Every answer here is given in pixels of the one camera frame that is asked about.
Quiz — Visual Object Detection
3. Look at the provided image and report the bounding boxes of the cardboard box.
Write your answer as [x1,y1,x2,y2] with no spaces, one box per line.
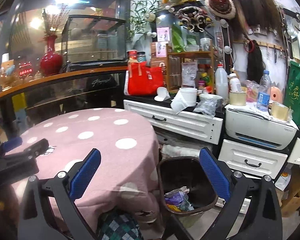
[281,166,300,218]

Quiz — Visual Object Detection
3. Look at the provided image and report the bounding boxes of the red round hat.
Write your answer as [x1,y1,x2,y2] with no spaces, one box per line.
[205,0,237,19]

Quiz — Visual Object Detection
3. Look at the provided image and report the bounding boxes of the red neon sign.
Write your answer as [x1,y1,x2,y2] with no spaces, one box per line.
[19,66,33,78]

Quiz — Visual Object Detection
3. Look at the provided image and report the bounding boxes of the golden lotus ornament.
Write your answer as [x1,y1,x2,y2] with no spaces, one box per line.
[0,64,18,89]

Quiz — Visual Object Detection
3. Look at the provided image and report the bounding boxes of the red tote bag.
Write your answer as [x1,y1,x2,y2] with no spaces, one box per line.
[124,60,164,96]

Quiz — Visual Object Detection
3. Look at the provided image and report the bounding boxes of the white plastic tub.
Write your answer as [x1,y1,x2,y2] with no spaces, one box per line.
[179,87,198,107]

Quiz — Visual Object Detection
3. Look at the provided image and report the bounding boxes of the small pink box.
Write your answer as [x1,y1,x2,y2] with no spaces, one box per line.
[156,27,170,42]

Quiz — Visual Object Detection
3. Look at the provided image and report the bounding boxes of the dried flower branches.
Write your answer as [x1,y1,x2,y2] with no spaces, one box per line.
[41,4,70,37]

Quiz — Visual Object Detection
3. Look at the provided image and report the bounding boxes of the stack of papers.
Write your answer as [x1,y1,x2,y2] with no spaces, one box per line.
[225,104,270,119]

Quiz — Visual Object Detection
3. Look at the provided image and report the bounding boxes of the vanity mirror with bulbs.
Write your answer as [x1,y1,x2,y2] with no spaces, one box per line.
[146,2,234,80]

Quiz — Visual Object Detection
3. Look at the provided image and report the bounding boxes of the green bamboo plant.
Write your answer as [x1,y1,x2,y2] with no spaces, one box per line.
[126,0,163,38]

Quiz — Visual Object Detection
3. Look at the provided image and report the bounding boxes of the pink clear plastic bags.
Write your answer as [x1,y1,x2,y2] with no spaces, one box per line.
[244,80,260,102]

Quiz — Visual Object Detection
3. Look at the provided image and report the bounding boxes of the ornate opera headdress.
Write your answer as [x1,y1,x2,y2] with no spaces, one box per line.
[176,5,214,33]

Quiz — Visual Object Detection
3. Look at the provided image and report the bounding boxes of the white bag with yellow sticker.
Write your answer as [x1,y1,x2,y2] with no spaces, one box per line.
[275,170,292,190]

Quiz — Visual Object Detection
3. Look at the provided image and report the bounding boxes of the white printer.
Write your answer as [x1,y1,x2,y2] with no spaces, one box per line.
[225,104,298,150]

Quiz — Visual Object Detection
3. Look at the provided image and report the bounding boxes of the black hanging wig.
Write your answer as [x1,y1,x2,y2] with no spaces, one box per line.
[246,40,264,82]

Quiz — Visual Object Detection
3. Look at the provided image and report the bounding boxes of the long white drawer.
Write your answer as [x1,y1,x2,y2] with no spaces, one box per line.
[123,99,223,145]

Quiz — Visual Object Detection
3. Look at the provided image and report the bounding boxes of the small white bottle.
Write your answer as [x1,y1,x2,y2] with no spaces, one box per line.
[229,73,242,92]

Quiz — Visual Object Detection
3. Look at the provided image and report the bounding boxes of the large pink box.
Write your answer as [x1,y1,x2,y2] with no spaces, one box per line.
[150,41,172,58]

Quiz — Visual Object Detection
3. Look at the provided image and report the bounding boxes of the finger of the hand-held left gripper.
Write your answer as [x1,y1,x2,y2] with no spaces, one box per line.
[0,137,23,159]
[5,138,50,159]

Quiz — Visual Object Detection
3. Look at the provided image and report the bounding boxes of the green tote bag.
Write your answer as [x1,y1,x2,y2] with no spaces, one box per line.
[284,55,300,126]

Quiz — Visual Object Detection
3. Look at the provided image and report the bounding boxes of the white fabric bundle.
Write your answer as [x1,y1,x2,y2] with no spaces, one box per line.
[161,132,207,160]

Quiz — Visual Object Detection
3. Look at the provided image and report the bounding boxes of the black chair back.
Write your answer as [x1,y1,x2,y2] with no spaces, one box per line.
[86,74,118,105]

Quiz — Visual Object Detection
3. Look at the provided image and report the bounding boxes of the wooden shelf rack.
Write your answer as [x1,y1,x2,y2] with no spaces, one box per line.
[166,44,215,93]

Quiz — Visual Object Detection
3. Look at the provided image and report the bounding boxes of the orange brown box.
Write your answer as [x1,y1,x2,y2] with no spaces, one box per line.
[150,57,168,80]

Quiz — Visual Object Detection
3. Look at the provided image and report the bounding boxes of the clear plastic bag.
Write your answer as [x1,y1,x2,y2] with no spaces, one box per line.
[192,99,219,118]

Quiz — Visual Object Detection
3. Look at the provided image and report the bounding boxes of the red ceramic vase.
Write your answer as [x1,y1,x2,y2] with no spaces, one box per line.
[39,35,63,77]

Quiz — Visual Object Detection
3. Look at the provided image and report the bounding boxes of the white plastic jug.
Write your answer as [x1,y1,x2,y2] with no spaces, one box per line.
[214,64,229,100]

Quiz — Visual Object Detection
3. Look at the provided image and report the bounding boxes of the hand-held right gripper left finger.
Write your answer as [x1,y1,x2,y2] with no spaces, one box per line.
[17,149,102,240]

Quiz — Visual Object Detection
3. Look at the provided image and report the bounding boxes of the row of hanging wigs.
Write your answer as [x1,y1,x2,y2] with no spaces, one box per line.
[221,0,283,43]

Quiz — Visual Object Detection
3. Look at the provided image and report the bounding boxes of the green checkered cushion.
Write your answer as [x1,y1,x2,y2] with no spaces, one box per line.
[97,209,144,240]

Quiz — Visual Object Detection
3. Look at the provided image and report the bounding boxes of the wooden railing ledge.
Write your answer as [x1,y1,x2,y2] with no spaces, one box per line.
[0,66,128,103]

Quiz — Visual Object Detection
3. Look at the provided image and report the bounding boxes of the wooden hook rail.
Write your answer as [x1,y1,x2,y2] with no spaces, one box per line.
[259,41,283,50]

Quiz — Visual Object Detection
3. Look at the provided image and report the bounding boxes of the peach round sponge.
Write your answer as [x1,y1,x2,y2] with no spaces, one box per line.
[269,86,282,103]

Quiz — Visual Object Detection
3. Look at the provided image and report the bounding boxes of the pink polka dot tablecloth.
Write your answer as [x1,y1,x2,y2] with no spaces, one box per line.
[10,107,162,233]

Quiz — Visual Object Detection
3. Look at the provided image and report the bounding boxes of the black framed glass case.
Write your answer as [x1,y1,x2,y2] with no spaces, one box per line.
[61,15,127,64]

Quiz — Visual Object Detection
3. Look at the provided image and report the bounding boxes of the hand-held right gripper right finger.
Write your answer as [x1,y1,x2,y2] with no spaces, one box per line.
[199,147,283,240]

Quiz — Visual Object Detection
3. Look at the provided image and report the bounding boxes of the dark brown trash bin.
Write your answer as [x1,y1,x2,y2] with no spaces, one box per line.
[157,156,219,228]

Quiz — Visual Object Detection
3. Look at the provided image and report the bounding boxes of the white label pouch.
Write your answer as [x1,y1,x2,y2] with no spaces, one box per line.
[181,61,198,87]

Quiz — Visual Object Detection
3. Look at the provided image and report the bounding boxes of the beige tape roll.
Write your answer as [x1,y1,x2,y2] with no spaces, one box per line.
[268,102,292,122]
[229,90,247,107]

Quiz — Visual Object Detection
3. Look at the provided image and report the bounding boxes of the printed plastic cup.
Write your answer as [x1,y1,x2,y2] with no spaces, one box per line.
[200,38,212,52]

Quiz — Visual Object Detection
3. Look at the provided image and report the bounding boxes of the purple plastic bag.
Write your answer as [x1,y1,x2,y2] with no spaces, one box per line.
[165,190,190,205]

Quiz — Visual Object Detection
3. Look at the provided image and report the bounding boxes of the clear water bottle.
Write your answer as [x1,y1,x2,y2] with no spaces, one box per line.
[256,70,270,112]

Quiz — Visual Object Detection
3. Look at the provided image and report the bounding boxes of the green leaf plant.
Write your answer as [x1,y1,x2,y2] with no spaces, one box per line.
[171,26,198,52]

